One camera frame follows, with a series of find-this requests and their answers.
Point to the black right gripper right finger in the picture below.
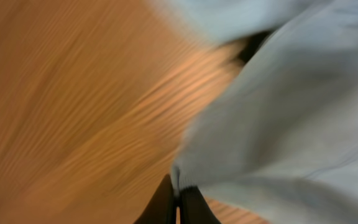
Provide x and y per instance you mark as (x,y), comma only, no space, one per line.
(194,209)

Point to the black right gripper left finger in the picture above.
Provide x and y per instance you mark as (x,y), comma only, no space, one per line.
(162,207)

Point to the light blue printed t-shirt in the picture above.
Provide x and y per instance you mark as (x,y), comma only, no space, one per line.
(282,138)

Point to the black crumpled garment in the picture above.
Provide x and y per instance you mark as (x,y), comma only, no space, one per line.
(253,44)

